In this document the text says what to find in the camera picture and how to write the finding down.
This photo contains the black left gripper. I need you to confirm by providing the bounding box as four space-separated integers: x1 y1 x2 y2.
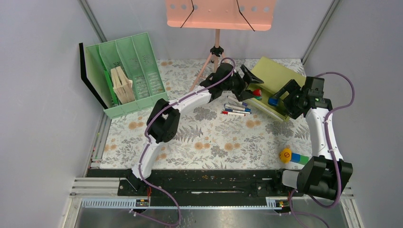
221 66 263 101

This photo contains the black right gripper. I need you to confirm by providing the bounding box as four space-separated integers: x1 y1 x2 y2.
270 79 307 120

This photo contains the red and black stamp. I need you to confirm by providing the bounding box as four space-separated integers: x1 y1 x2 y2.
252 89 262 97

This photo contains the yellow-green drawer cabinet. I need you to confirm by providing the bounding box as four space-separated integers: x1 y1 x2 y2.
246 57 306 122

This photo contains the blue stamp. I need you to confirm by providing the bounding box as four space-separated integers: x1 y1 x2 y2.
268 97 278 107

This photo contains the purple 52-storey treehouse book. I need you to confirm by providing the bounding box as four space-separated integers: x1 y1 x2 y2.
111 68 128 104

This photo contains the green plastic folder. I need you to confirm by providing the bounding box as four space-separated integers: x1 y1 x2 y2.
97 44 119 107

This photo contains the white sketch pad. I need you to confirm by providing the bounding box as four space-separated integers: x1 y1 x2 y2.
78 43 112 109

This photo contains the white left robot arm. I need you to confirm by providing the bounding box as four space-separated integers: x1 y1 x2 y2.
127 62 263 195

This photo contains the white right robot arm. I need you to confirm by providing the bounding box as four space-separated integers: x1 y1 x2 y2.
268 76 353 202

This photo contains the blue cap whiteboard marker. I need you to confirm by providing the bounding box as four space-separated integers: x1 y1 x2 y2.
227 96 248 107

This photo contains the dark blue whiteboard marker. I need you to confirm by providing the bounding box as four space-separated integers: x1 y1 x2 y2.
224 108 251 114

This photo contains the red whiteboard marker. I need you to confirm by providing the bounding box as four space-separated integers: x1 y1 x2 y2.
221 111 246 116

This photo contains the yellow blue green toy block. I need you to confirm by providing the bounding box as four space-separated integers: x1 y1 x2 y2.
279 148 310 165

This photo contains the pink music stand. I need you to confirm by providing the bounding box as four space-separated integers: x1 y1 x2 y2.
165 0 276 90

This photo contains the green plastic file organizer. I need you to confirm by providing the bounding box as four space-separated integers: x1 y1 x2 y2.
100 33 168 119

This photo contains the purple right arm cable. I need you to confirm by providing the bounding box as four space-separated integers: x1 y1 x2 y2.
288 71 356 228

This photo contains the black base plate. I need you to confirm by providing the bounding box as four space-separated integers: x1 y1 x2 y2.
86 169 292 207

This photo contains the grey cable duct rail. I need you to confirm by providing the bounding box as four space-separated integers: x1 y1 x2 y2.
80 197 290 211

